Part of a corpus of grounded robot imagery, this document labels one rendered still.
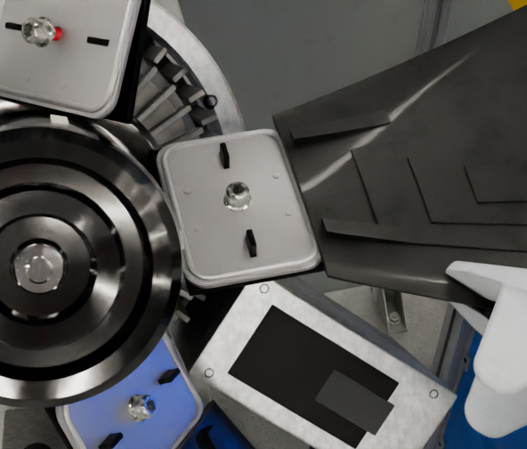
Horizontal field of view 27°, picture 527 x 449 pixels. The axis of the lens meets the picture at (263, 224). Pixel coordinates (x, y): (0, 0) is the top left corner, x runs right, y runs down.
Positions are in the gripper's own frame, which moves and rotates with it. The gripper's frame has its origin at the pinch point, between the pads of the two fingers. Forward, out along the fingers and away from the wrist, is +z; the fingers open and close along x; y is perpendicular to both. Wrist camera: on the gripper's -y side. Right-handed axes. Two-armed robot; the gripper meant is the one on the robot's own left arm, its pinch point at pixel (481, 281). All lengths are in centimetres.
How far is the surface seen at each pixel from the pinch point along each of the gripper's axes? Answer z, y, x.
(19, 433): 22.0, 15.3, 19.9
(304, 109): 12.4, -2.7, -1.1
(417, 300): 38, -62, 125
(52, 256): 12.7, 13.3, -6.8
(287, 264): 7.0, 5.4, -1.7
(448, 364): 17, -33, 79
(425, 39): 43, -65, 65
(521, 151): 2.3, -6.9, -0.9
